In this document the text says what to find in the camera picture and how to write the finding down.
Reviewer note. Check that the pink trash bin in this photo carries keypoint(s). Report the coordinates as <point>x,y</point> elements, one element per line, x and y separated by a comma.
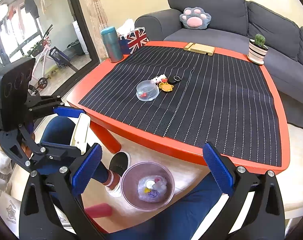
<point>147,186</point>

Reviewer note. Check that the black striped table mat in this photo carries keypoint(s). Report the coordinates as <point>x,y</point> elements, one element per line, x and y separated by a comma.
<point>220,99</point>

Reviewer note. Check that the person's blue jeans leg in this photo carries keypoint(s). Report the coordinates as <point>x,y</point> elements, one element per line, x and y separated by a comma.
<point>179,221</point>

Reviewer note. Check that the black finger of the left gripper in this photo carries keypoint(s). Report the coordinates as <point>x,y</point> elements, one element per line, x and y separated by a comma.
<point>59,151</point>

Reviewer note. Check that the red coffee table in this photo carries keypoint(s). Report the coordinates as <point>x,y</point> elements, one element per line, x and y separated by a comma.
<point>104,127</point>

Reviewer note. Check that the teal thermos bottle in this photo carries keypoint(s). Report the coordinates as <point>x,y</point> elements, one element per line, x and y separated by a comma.
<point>111,43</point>

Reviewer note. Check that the orange keychain charm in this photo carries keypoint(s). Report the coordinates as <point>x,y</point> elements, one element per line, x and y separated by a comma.
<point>166,87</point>

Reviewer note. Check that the potted cactus striped pot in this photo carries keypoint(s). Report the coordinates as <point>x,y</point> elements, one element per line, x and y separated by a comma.
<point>257,49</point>

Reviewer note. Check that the black slipper with sock foot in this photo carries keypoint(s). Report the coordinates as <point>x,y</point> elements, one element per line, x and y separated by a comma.
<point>119,163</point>

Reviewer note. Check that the pink bicycle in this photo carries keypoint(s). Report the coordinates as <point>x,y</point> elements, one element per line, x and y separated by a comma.
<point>42,49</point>

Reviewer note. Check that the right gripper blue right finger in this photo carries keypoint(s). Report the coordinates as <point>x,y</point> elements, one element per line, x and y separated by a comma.
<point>220,171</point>

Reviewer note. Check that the union jack tissue box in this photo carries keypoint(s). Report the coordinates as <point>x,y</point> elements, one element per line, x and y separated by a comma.
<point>131,38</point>

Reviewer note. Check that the clear plastic dome lid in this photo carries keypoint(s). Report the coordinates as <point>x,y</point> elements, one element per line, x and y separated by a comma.
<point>147,90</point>

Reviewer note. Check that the pink pig keychain toy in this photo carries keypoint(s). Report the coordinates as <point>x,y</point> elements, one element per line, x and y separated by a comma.
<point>159,79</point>

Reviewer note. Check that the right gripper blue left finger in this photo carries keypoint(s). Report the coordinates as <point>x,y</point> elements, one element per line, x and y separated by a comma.
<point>83,168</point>

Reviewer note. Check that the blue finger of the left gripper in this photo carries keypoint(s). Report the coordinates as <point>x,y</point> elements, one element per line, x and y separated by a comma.
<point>68,111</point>

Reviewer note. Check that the dark grey sofa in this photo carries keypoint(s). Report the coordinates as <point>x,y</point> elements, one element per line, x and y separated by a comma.
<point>233,24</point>

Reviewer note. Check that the cat paw cushion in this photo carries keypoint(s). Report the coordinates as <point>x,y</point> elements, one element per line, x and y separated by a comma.
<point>195,18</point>

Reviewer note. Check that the wooden phone stand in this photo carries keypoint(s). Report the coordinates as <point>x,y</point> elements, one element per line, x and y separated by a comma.
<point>200,48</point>

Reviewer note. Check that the curtain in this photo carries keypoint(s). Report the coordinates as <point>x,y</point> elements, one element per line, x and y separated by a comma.
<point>99,21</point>

